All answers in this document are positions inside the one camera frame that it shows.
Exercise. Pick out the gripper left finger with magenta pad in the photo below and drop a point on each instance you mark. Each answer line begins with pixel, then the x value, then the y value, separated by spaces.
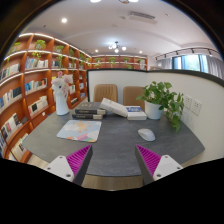
pixel 73 167

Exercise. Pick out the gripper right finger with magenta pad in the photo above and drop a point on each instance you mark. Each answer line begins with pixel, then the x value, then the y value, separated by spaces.
pixel 153 166

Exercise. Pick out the white computer mouse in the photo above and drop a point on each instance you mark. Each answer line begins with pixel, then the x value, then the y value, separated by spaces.
pixel 146 134

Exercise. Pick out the pastel patterned mouse pad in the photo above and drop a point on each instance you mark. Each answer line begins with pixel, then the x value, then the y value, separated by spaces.
pixel 80 130

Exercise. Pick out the bottom dark hardcover book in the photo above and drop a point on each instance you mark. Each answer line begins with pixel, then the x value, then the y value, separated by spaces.
pixel 87 116

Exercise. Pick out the dark hardcover book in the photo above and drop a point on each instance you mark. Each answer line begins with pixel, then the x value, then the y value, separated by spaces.
pixel 87 116
pixel 90 108

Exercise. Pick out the white plant pot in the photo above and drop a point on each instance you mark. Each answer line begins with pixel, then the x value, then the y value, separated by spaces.
pixel 153 111

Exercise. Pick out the flat white blue book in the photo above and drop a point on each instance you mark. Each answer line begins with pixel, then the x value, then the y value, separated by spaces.
pixel 135 113

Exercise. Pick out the top dark hardcover book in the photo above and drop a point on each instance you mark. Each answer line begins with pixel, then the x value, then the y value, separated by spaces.
pixel 90 108

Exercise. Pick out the leaning white book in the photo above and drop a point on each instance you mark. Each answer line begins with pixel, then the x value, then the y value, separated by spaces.
pixel 114 107

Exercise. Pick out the white flower vase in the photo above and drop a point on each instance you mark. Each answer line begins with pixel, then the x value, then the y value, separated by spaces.
pixel 61 102

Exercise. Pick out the green pothos plant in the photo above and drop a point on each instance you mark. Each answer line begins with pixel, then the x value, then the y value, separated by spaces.
pixel 159 94

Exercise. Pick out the right tan chair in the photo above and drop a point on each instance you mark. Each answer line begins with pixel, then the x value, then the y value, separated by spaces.
pixel 130 94

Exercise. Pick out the tan chair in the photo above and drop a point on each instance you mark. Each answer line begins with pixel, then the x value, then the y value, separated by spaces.
pixel 102 91
pixel 130 94

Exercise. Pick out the left tan chair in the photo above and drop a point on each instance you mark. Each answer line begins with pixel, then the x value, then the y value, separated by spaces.
pixel 102 91

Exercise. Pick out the pink and white flowers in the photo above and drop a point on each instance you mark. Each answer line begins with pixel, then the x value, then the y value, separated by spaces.
pixel 61 83

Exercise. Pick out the orange wooden bookshelf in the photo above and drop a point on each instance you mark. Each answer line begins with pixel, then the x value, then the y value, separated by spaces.
pixel 26 96

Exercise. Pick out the window with curtains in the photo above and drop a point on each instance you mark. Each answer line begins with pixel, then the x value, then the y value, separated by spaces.
pixel 194 62

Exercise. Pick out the ceiling chandelier lamp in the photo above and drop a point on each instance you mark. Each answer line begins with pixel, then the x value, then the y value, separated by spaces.
pixel 116 47

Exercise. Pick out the ceiling air vent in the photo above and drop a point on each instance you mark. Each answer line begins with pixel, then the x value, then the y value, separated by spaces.
pixel 142 17

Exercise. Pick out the right wall power outlet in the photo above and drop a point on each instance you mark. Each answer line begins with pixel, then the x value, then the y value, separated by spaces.
pixel 196 107

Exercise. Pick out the wall power outlet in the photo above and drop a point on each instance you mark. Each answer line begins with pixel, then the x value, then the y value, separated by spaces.
pixel 196 107
pixel 187 101

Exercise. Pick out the left wall power outlet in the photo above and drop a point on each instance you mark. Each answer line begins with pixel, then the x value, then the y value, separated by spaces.
pixel 187 101

